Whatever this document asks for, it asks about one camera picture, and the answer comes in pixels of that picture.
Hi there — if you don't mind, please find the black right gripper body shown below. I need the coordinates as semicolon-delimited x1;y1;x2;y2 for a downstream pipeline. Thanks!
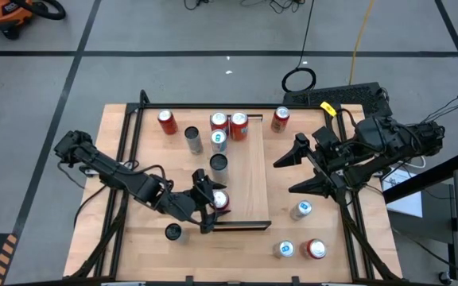
296;126;357;199

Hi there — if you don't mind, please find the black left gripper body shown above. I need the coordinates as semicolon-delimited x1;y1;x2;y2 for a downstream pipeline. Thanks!
161;190;208;222

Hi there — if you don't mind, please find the red soda can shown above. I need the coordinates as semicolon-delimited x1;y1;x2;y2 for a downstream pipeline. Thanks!
270;106;292;134
208;111;231;134
212;188;231;211
157;108;180;136
229;111;250;142
298;238;328;261

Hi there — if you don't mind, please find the white can black lid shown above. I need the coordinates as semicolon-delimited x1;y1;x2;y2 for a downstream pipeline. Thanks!
164;222;190;244
208;153;230;184
184;125;204;155

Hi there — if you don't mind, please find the silver blue Red Bull can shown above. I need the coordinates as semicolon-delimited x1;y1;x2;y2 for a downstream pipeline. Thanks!
289;199;314;222
209;129;229;155
271;239;296;260

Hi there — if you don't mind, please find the light wooden tray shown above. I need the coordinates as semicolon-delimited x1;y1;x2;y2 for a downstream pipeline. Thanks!
208;114;273;233

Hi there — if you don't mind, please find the yellow tag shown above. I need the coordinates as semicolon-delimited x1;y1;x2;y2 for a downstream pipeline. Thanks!
319;101;338;118

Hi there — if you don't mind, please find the white paper sheet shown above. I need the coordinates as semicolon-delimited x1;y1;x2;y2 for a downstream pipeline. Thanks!
382;164;424;218

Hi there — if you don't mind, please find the black stand beam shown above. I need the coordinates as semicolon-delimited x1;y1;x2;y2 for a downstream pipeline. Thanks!
382;150;458;204

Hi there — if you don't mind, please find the silver mounting plate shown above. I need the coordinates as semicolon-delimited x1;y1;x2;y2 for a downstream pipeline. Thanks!
80;160;135;179

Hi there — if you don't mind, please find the orange shop vacuum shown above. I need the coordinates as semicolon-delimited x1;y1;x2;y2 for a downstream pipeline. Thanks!
0;0;35;41

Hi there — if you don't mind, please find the yellow cable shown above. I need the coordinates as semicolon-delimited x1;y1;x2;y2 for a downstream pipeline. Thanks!
347;0;375;87

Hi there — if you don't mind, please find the black vacuum hose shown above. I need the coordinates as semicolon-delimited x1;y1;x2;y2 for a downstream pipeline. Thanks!
12;0;67;21

